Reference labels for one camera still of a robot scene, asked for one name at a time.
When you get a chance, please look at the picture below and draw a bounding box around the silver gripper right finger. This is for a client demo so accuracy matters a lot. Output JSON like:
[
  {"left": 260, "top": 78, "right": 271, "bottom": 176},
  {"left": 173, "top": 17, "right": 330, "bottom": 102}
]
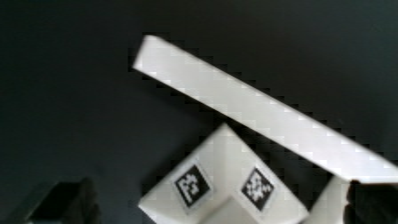
[{"left": 346, "top": 181, "right": 398, "bottom": 224}]

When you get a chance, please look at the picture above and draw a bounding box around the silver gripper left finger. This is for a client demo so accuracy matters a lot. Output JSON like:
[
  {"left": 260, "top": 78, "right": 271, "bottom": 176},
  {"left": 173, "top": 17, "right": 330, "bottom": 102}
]
[{"left": 12, "top": 178, "right": 102, "bottom": 224}]

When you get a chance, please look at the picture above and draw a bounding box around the white lamp base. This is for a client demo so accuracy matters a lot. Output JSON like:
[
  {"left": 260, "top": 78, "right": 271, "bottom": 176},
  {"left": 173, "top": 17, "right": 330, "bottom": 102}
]
[{"left": 139, "top": 125, "right": 349, "bottom": 224}]

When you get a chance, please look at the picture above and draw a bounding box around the white L-shaped wall fence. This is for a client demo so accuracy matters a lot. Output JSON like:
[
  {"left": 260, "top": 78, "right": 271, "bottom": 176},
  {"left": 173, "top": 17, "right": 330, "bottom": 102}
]
[{"left": 134, "top": 35, "right": 398, "bottom": 183}]

